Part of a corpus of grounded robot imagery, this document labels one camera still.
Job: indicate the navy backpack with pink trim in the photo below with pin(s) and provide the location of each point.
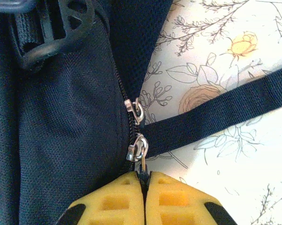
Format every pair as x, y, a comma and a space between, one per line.
61, 117

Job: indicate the floral table cover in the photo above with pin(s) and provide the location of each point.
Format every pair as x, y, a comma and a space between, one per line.
225, 187

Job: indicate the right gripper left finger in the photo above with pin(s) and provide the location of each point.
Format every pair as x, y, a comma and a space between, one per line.
122, 192

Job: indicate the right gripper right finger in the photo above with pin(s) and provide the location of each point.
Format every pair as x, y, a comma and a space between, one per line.
178, 194

